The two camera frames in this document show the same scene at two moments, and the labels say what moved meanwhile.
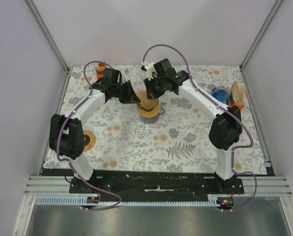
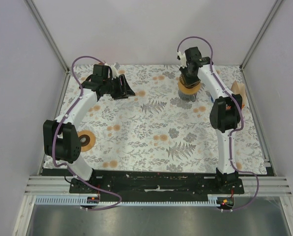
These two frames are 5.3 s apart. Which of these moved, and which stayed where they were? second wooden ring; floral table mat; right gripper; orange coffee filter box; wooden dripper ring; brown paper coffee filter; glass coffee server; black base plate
Moved: brown paper coffee filter; glass coffee server; right gripper; wooden dripper ring
Stayed: orange coffee filter box; floral table mat; second wooden ring; black base plate
